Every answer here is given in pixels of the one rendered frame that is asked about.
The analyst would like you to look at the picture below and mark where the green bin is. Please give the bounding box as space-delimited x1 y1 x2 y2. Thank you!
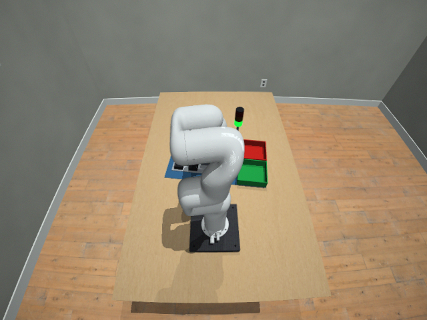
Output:
237 159 268 187

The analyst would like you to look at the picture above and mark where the red bin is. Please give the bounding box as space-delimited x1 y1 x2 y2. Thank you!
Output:
244 139 267 161

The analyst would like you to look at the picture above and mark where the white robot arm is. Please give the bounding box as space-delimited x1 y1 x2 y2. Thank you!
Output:
169 104 245 243

